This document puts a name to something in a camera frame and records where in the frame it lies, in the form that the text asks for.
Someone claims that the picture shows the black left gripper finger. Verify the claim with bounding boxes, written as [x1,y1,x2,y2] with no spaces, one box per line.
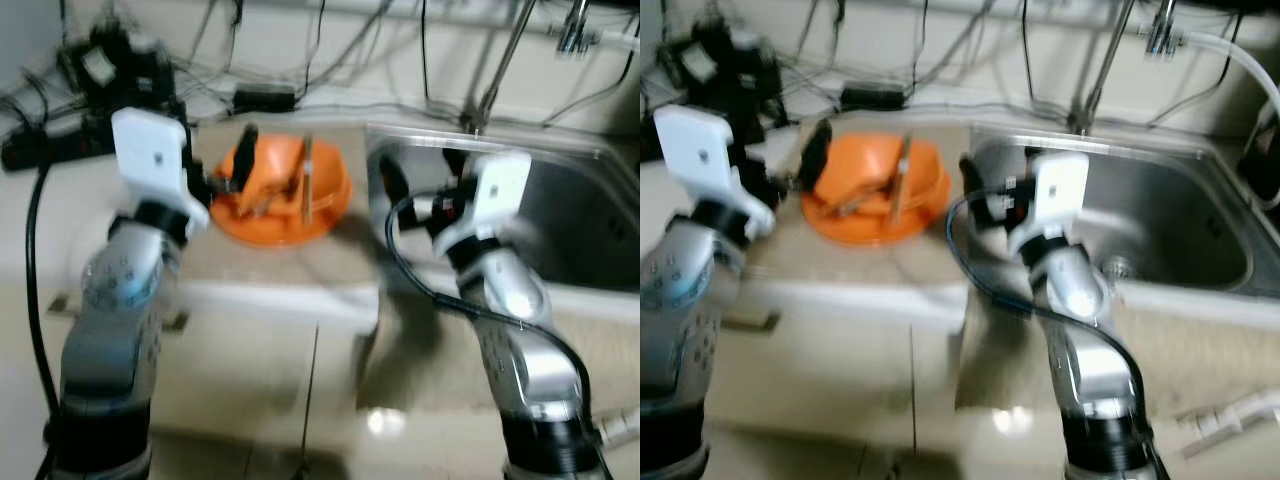
[803,118,834,193]
[232,122,261,194]

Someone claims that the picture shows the orange plastic plate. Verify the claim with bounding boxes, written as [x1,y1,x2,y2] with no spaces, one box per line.
[800,135,952,247]
[210,135,354,247]

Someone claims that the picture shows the steel spoon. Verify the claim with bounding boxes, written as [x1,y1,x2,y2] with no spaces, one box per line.
[238,185,301,218]
[832,183,896,216]

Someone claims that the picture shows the steel fork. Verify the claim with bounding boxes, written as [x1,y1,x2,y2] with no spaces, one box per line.
[894,135,912,224]
[299,138,314,224]

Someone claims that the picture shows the black power adapter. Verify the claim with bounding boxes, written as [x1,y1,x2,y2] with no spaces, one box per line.
[232,85,299,114]
[839,84,907,112]

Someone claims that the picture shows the steel faucet pipe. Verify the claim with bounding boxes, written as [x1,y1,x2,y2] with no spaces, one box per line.
[1068,0,1138,136]
[468,0,538,133]

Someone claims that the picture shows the stainless steel sink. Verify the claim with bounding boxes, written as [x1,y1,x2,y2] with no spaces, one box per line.
[964,124,1280,298]
[364,124,641,298]

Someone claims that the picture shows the black electronic device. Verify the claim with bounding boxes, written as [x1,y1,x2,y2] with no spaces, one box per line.
[58,24,178,113]
[658,28,788,113]

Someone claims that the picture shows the black power strip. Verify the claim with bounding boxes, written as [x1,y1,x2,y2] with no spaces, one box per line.
[0,118,117,173]

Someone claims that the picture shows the chrome water valve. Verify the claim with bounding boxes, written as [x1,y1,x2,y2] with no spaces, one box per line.
[553,0,603,57]
[1143,0,1193,57]

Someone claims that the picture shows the black appliance with warning label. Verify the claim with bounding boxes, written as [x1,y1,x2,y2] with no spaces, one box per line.
[1238,98,1280,213]

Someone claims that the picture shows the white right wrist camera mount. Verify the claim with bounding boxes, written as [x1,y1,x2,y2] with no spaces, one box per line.
[433,150,534,253]
[1008,150,1091,253]

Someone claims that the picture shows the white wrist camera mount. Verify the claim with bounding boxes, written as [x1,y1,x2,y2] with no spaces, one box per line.
[653,104,773,238]
[433,150,534,253]
[1008,150,1091,253]
[110,106,198,218]

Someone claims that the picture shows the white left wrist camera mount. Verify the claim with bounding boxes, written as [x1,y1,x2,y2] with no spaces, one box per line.
[110,106,198,218]
[653,104,773,238]

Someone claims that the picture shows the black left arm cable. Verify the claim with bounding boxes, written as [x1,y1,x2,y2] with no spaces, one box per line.
[24,160,64,480]

